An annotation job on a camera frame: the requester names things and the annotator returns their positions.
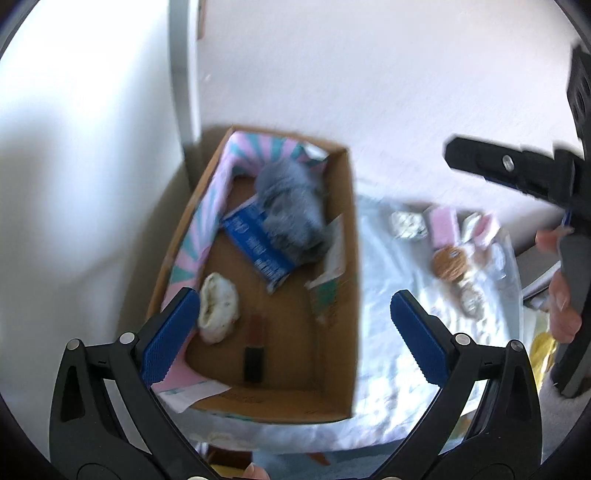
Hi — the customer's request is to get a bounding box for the white patterned sock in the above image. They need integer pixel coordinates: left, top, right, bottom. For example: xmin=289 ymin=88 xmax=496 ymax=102
xmin=197 ymin=272 xmax=240 ymax=345

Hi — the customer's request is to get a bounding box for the grey fluffy plush cloth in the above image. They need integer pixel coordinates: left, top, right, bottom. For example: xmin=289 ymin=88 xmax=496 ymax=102
xmin=254 ymin=159 xmax=332 ymax=266

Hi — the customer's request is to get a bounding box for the person's right hand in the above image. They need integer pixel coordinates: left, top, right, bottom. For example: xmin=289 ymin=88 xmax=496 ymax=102
xmin=535 ymin=227 xmax=582 ymax=344

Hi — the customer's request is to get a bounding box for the yellow green bedding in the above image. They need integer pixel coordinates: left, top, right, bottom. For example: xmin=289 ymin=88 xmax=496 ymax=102
xmin=523 ymin=307 xmax=558 ymax=390

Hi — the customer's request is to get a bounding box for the pink fluffy sock pair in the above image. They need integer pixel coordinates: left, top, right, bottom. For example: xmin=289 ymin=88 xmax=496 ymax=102
xmin=461 ymin=212 xmax=501 ymax=250

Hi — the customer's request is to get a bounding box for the pink fluffy rolled sock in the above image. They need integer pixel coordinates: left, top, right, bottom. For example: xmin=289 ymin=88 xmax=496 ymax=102
xmin=427 ymin=206 xmax=460 ymax=249

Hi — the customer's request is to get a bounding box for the floral blue white cloth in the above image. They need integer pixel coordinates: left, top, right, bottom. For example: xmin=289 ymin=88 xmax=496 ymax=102
xmin=204 ymin=196 xmax=523 ymax=454

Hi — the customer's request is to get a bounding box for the black brown lipstick tube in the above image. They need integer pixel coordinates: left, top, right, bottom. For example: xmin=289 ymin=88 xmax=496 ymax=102
xmin=242 ymin=314 xmax=266 ymax=385

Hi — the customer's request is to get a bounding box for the white star print sock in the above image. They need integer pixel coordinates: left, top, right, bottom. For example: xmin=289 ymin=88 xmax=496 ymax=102
xmin=391 ymin=211 xmax=428 ymax=240

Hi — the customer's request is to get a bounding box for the green white card paper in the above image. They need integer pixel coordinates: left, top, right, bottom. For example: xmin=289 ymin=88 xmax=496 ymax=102
xmin=305 ymin=215 xmax=346 ymax=326

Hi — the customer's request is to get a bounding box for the cardboard box pink teal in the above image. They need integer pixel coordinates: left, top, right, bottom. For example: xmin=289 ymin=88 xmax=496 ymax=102
xmin=148 ymin=126 xmax=360 ymax=424

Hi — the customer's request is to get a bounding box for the blue white packet box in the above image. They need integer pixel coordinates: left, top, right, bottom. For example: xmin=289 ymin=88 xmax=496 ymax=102
xmin=221 ymin=195 xmax=297 ymax=294

